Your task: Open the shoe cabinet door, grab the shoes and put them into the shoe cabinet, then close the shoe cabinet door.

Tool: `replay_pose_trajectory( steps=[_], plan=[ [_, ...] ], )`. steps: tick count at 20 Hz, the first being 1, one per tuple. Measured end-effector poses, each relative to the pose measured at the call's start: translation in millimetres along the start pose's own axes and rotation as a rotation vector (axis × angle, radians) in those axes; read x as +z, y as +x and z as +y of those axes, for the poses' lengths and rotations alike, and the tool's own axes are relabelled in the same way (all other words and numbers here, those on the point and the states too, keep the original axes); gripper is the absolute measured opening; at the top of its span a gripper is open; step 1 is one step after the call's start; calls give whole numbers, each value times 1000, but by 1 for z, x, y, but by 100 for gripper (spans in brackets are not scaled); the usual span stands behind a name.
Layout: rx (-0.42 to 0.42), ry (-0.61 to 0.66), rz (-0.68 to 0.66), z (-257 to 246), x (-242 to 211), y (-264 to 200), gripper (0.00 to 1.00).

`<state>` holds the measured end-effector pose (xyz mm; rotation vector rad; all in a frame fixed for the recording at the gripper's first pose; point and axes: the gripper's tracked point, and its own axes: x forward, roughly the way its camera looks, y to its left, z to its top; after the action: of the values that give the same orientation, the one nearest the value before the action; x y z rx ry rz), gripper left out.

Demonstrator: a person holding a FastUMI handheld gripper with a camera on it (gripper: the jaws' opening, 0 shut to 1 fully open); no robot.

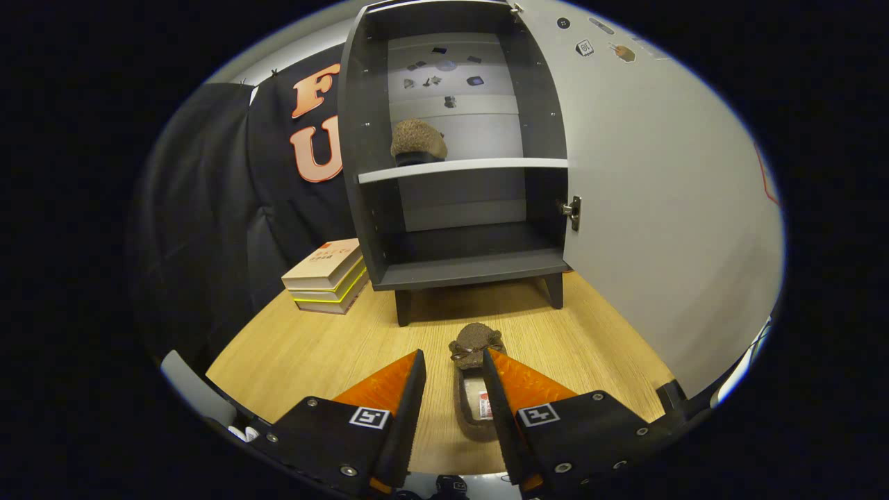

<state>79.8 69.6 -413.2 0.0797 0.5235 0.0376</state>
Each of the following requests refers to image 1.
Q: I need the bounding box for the brown furry shoe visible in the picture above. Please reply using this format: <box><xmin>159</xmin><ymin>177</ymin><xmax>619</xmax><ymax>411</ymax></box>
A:
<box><xmin>390</xmin><ymin>118</ymin><xmax>449</xmax><ymax>167</ymax></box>
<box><xmin>448</xmin><ymin>322</ymin><xmax>508</xmax><ymax>443</ymax></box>

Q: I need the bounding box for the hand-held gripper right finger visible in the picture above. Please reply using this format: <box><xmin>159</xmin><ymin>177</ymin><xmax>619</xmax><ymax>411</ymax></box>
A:
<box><xmin>482</xmin><ymin>349</ymin><xmax>678</xmax><ymax>500</ymax></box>

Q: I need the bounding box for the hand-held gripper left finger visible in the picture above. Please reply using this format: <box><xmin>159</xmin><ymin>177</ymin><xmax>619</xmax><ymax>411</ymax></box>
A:
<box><xmin>251</xmin><ymin>349</ymin><xmax>427</xmax><ymax>497</ymax></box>

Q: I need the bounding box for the beige shoe cabinet door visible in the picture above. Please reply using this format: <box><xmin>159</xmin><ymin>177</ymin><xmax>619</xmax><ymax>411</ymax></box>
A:
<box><xmin>514</xmin><ymin>0</ymin><xmax>786</xmax><ymax>400</ymax></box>

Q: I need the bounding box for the white book yellow edge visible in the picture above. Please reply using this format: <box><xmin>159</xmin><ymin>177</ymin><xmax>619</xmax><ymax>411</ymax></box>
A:
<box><xmin>290</xmin><ymin>258</ymin><xmax>370</xmax><ymax>315</ymax></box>

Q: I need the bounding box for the black backdrop cloth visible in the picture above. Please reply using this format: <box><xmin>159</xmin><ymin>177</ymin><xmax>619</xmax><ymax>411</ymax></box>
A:
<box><xmin>128</xmin><ymin>45</ymin><xmax>358</xmax><ymax>362</ymax></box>

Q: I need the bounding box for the dark grey shoe cabinet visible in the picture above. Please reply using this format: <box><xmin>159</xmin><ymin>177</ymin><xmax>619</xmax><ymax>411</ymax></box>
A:
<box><xmin>338</xmin><ymin>0</ymin><xmax>570</xmax><ymax>327</ymax></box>

